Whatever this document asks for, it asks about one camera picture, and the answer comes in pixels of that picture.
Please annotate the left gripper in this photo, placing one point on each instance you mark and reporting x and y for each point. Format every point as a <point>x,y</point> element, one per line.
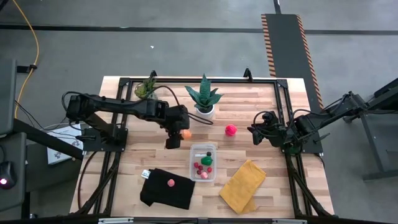
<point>178,119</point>

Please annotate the grey side desk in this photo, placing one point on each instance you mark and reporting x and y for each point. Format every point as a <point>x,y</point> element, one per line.
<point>7,93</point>

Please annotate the black floor tape line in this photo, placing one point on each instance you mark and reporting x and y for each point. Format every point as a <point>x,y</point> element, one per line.
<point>124,29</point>

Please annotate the black striped floor mat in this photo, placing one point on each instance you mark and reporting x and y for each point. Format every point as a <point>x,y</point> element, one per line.
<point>289,62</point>

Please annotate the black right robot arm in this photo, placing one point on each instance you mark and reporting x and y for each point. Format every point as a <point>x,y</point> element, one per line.
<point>326,118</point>

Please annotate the silver metal bracket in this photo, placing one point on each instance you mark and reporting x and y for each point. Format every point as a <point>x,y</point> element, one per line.
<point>115,221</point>
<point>289,221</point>

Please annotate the snake plant in white pot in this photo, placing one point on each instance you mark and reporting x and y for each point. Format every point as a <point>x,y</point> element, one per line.
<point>205,99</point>

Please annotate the succulent plant in dark pot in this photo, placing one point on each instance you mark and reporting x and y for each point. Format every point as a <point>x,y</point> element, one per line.
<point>143,90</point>

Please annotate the black metal side table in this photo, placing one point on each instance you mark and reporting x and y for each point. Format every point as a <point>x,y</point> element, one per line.
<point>379,102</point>

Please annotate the black diagonal metal beam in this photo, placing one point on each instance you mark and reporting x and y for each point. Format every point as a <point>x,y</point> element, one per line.
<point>46,140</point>

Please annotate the black computer mouse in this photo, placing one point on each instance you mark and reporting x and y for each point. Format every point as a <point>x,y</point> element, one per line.
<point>7,174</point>

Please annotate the white printed paper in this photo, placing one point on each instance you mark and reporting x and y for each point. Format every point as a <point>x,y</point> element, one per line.
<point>62,149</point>

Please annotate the green toy vegetable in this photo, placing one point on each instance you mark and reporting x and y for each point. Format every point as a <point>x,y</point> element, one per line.
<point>206,160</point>

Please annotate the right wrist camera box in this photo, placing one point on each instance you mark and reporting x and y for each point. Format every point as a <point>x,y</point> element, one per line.
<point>270,118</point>

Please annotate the orange toy vegetable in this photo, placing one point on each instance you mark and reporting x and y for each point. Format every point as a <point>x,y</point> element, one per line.
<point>186,134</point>

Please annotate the black cloth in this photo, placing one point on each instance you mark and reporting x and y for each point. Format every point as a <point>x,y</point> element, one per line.
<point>161,196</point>

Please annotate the red toy bell pepper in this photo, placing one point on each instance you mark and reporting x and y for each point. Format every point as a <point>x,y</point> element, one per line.
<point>230,130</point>

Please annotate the clear plastic tupperware container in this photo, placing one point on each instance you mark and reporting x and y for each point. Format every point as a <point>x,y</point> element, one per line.
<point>202,148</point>

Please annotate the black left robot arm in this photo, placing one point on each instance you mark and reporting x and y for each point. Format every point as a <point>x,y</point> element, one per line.
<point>124,105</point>

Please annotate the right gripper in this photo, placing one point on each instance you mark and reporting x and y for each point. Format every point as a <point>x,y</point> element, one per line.
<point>275,135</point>

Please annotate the yellow cloth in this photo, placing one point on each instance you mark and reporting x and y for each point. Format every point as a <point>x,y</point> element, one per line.
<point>242,186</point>

